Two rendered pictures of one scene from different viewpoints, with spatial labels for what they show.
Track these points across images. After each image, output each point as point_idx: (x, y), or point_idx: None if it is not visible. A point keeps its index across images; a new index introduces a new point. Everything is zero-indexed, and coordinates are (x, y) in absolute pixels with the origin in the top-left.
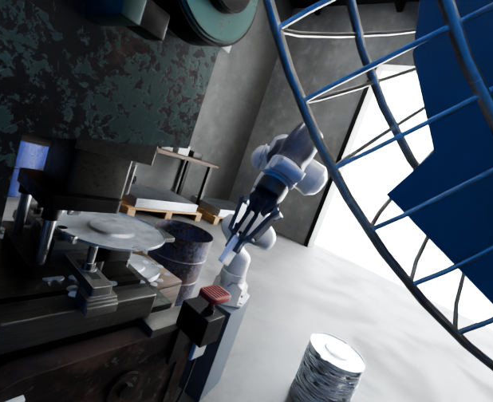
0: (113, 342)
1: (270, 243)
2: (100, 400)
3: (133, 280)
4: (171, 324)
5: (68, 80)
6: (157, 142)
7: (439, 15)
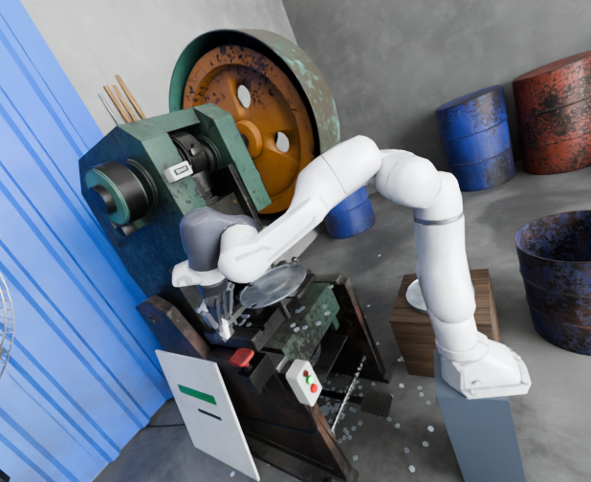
0: None
1: (437, 315)
2: None
3: (259, 325)
4: None
5: (159, 248)
6: None
7: None
